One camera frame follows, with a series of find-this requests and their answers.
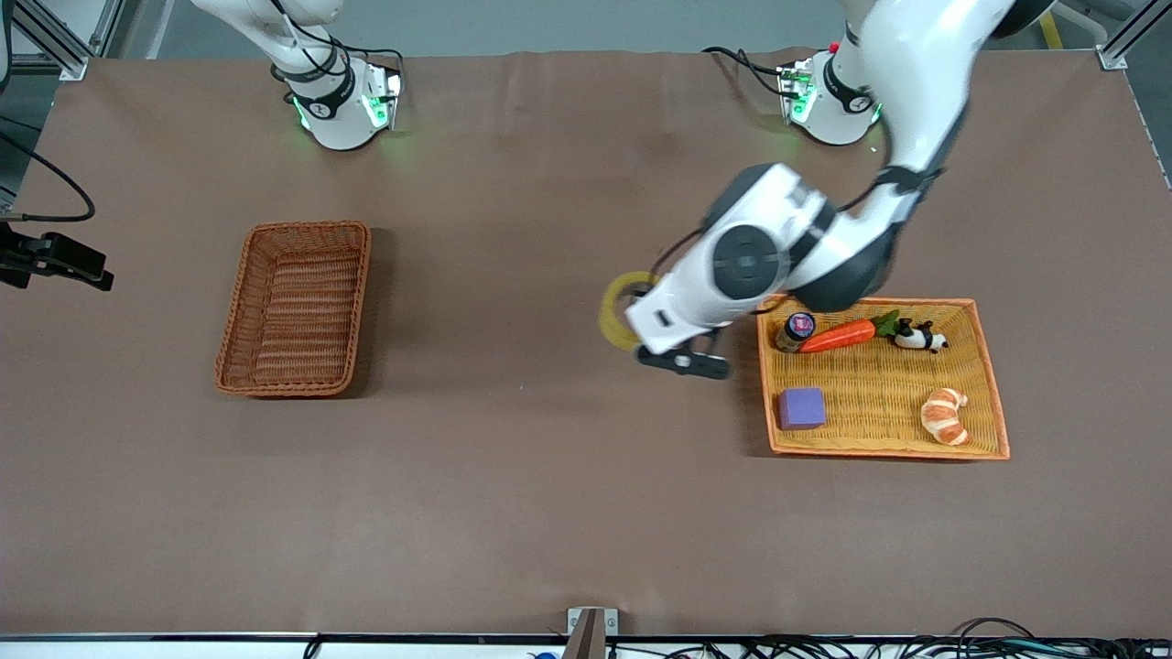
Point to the orange yellow wicker basket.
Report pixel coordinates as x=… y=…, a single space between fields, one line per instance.
x=870 y=403

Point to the toy croissant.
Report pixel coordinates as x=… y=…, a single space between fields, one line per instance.
x=943 y=416

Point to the aluminium frame profile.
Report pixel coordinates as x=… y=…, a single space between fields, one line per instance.
x=69 y=64

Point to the small bottle purple cap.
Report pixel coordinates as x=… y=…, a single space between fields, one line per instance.
x=798 y=325

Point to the brown wicker basket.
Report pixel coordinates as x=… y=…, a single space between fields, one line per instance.
x=293 y=348

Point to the orange toy carrot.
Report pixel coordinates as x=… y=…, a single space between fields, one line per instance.
x=838 y=336

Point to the purple foam cube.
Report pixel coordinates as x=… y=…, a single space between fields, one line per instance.
x=801 y=409

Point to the metal table edge bracket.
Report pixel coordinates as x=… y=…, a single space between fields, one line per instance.
x=577 y=622

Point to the brown table cover mat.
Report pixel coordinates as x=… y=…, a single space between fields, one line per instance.
x=549 y=476

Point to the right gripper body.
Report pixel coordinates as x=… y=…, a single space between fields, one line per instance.
x=18 y=253

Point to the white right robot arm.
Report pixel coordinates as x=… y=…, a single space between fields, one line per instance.
x=334 y=119

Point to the clear yellowish tape roll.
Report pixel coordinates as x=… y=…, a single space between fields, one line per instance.
x=609 y=316

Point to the black white panda toy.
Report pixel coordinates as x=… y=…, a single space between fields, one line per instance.
x=911 y=339

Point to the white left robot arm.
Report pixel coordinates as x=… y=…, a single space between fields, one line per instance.
x=916 y=73

